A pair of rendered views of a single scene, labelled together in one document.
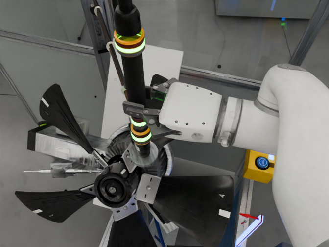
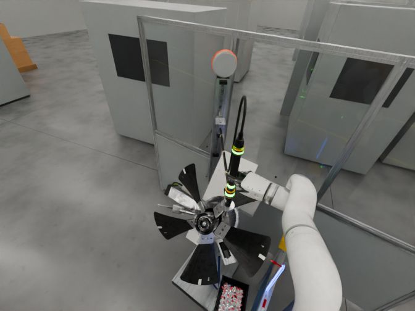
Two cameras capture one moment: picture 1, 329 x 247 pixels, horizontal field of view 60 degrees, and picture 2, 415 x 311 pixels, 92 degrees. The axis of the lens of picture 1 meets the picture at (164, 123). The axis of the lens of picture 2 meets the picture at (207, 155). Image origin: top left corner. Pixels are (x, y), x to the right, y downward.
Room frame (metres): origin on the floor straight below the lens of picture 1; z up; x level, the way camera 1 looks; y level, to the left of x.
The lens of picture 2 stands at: (-0.29, 0.00, 2.22)
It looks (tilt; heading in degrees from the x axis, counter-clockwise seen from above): 39 degrees down; 15
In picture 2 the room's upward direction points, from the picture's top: 4 degrees clockwise
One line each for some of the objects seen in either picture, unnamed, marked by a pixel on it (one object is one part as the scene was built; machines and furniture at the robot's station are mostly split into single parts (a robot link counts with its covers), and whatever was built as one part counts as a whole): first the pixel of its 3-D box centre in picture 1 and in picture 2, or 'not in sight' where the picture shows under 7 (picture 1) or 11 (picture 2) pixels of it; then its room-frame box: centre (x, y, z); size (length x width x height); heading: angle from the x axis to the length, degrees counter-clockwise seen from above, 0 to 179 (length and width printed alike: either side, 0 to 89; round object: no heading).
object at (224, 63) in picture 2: not in sight; (224, 63); (1.01, 0.28, 1.88); 0.17 x 0.15 x 0.16; 74
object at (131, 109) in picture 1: (138, 116); (232, 181); (0.30, 0.05, 1.62); 0.07 x 0.03 x 0.03; 74
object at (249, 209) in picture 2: not in sight; (238, 196); (0.89, 0.01, 0.85); 0.36 x 0.24 x 0.03; 74
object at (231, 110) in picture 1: (227, 121); (270, 194); (0.29, -0.11, 1.62); 0.09 x 0.03 x 0.08; 164
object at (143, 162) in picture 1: (141, 140); (228, 198); (0.34, 0.05, 1.46); 0.09 x 0.07 x 0.10; 19
